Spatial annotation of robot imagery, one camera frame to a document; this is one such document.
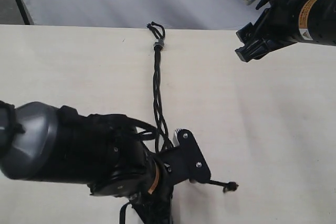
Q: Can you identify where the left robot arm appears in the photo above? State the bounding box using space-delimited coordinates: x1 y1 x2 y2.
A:
1 102 173 223

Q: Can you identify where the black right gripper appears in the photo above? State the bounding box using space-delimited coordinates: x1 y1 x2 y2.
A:
235 0 302 62

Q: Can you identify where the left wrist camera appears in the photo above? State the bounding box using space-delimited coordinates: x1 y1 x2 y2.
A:
158 129 211 186

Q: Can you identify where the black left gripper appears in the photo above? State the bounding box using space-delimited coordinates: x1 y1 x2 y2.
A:
131 155 188 223

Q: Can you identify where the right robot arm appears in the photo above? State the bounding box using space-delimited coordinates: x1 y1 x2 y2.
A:
235 0 335 62

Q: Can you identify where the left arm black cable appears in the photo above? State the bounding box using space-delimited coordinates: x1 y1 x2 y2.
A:
0 100 161 224

